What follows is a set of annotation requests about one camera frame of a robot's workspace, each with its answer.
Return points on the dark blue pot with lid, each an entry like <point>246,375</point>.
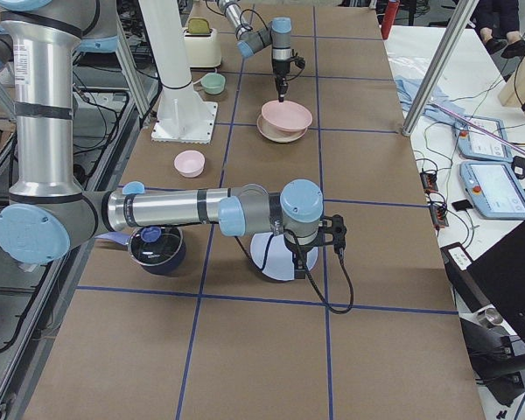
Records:
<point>158,250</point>

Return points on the cream plate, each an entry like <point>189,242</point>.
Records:
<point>276,135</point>

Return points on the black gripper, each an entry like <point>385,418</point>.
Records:
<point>281,68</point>
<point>298,254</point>

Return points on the green bowl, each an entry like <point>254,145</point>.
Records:
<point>213,83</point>

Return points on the blue plate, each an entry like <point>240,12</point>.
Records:
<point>271,255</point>

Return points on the pink plate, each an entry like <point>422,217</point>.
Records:
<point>287,115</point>

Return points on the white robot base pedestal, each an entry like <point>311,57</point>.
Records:
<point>182,115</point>

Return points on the teach pendant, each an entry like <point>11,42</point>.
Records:
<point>493,189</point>
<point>474,144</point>

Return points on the pink bowl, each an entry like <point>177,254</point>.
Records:
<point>189,163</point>

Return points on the aluminium frame post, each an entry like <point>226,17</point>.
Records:
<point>446,46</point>

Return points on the cream toaster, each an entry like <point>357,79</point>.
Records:
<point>202,45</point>

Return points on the upper teach pendant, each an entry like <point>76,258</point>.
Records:
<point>474,144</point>

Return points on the lower teach pendant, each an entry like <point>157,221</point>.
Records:
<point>493,189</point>

